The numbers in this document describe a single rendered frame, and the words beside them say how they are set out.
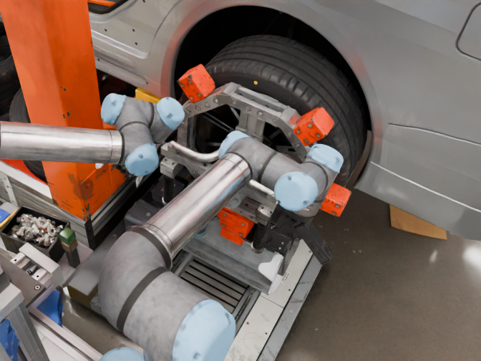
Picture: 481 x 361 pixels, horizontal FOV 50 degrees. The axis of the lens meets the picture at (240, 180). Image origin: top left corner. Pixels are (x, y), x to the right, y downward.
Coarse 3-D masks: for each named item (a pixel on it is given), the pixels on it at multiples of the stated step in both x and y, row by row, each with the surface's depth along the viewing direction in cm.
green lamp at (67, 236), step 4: (64, 228) 173; (68, 228) 173; (60, 232) 172; (64, 232) 172; (68, 232) 172; (72, 232) 172; (60, 236) 171; (64, 236) 171; (68, 236) 171; (72, 236) 173; (60, 240) 173; (64, 240) 172; (68, 240) 171; (72, 240) 174; (68, 244) 173
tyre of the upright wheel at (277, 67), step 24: (240, 48) 169; (264, 48) 165; (288, 48) 165; (312, 48) 167; (216, 72) 164; (240, 72) 159; (264, 72) 156; (288, 72) 158; (312, 72) 160; (336, 72) 166; (288, 96) 156; (312, 96) 156; (336, 96) 162; (336, 120) 159; (360, 120) 172; (336, 144) 160; (360, 144) 174
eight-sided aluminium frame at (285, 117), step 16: (208, 96) 162; (224, 96) 157; (240, 96) 156; (256, 96) 157; (192, 112) 170; (256, 112) 155; (272, 112) 153; (288, 112) 154; (192, 128) 182; (288, 128) 153; (192, 144) 187; (304, 160) 159; (240, 208) 192; (256, 208) 195
